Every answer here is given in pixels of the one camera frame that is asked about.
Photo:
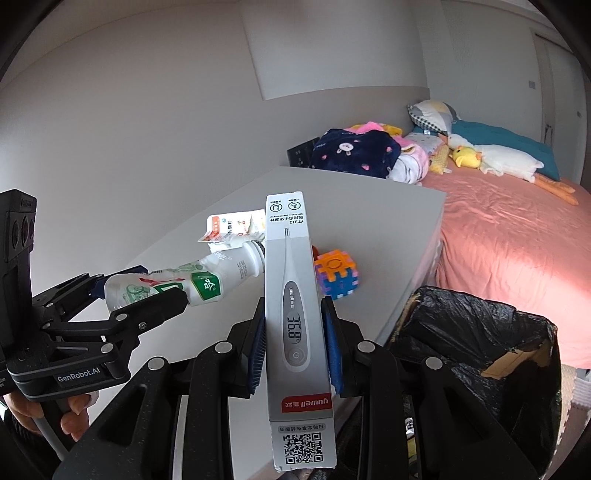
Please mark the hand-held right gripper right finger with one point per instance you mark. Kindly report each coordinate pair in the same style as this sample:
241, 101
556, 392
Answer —
333, 355

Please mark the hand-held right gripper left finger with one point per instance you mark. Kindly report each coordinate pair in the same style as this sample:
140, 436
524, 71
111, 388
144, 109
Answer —
256, 360

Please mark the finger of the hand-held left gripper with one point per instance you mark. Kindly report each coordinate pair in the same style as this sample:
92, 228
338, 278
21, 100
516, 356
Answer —
69, 290
152, 311

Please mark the white yogurt bottle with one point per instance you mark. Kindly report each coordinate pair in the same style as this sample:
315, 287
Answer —
203, 281

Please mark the white thermometer box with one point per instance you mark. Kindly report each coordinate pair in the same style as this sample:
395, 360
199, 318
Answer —
295, 258

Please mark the cardboard bin with black bag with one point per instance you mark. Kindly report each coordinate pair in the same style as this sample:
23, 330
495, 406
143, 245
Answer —
461, 332

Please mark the person's left hand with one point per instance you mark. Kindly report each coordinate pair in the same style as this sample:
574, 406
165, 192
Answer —
74, 424

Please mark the colourful puzzle cube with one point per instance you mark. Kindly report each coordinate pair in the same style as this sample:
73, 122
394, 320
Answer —
337, 274

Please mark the flat white paper box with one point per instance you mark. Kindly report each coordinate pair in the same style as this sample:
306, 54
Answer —
207, 239

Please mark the white milk carton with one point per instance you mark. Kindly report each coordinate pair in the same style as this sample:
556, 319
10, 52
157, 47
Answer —
221, 224

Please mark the navy printed blanket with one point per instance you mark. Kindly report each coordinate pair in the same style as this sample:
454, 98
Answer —
351, 154

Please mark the bed with pink sheet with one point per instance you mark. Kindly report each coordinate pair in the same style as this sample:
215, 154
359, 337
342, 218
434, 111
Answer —
498, 240

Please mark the black crate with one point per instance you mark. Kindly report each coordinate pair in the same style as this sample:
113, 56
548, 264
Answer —
300, 154

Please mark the pink white clothes pile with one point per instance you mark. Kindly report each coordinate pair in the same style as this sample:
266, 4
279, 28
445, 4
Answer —
415, 159

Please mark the yellow striped pillow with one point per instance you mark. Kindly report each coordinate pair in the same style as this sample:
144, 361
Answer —
439, 160

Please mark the pink cloth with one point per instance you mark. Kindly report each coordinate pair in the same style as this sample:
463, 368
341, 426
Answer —
369, 127

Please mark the yellow duck plush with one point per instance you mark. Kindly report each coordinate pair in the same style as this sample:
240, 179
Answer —
465, 157

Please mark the beige foam floor mat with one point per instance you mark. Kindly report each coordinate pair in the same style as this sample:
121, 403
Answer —
575, 401

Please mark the checkered pillow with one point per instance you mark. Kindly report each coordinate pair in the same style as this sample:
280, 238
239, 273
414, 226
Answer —
431, 115

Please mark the white goose plush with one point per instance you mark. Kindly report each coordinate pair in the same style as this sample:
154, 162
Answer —
508, 159

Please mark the teal pillow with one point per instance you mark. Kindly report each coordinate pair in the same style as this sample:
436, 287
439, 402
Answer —
508, 138

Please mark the white door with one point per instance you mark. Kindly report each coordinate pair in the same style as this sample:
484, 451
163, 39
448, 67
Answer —
554, 83

